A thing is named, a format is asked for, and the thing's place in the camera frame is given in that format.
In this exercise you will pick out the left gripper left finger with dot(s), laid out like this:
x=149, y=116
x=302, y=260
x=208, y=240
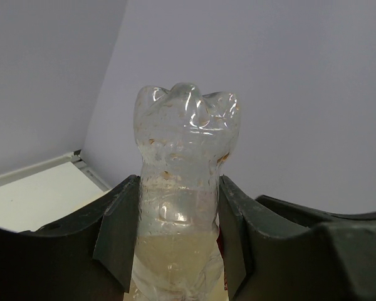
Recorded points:
x=86, y=255

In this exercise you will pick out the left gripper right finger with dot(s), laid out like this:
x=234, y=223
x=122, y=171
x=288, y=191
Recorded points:
x=276, y=250

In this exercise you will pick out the crushed red label bottle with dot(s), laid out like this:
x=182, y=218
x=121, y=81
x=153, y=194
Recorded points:
x=184, y=138

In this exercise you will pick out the metal table rail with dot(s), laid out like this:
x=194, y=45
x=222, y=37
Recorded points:
x=72, y=157

